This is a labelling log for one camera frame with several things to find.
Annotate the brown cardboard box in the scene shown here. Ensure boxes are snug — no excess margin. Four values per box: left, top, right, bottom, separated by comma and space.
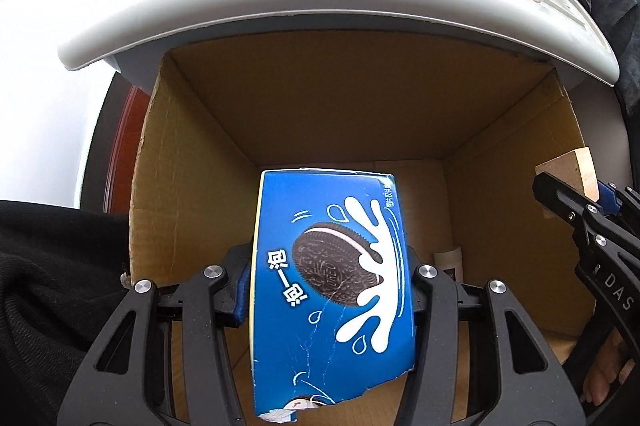
129, 28, 601, 426

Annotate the person's black clothing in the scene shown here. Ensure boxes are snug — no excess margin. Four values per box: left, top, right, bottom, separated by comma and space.
0, 200, 132, 426

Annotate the reddish brown wooden panel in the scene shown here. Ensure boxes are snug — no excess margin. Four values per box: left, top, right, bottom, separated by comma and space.
97, 83, 151, 217

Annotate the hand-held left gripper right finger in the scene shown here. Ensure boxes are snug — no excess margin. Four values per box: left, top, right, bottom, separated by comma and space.
395, 246, 587, 426

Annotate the small wooden block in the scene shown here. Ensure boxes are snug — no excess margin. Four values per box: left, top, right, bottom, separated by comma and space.
534, 147, 600, 220

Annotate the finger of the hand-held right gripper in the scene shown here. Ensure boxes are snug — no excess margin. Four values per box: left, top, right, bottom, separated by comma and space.
531, 172, 608, 267
597, 181, 640, 237

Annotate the person's right hand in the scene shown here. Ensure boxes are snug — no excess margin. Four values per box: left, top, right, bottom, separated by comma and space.
581, 332, 637, 408

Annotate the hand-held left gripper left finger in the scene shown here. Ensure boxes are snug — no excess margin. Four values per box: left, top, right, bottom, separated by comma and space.
56, 245, 255, 426

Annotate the blue cookie box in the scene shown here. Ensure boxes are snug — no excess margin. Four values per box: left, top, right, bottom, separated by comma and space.
248, 168, 418, 424

